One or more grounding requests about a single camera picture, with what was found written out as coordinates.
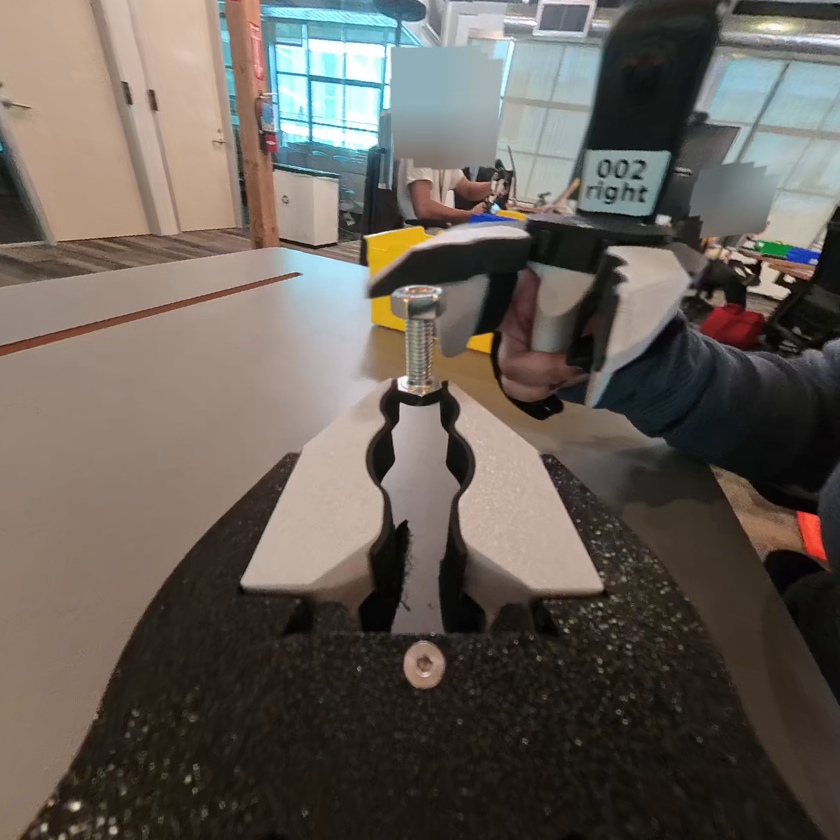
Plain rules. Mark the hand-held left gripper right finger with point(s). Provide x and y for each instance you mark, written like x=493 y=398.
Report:
x=518 y=512

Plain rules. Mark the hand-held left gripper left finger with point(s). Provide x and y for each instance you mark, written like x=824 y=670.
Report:
x=321 y=512

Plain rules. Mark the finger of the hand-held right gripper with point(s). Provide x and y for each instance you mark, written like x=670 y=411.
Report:
x=459 y=246
x=646 y=295

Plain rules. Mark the silver hex bolt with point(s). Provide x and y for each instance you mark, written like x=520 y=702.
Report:
x=418 y=328

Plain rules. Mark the silver hex nut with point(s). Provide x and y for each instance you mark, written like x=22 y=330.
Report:
x=417 y=387

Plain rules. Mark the person's right forearm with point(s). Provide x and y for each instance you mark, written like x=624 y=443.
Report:
x=735 y=400

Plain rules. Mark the person's right hand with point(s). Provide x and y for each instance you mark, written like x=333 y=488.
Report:
x=525 y=367

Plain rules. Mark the blue plastic bin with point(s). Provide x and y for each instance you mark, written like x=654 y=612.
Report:
x=489 y=218

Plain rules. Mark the red bag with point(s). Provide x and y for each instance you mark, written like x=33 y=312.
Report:
x=732 y=325

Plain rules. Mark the black chair back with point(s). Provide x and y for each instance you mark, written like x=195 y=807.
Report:
x=380 y=190

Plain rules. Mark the ceiling air unit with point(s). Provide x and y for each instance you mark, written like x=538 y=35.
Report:
x=563 y=16

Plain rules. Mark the white cabinet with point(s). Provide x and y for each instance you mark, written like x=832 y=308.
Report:
x=305 y=210

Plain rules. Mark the black office chair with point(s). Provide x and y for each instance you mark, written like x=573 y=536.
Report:
x=810 y=308

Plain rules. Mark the red fire extinguisher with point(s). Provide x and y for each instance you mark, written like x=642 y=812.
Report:
x=269 y=128

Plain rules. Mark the white door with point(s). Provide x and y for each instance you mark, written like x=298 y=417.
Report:
x=65 y=131
x=190 y=131

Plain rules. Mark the wooden post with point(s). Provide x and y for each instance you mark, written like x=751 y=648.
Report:
x=253 y=131

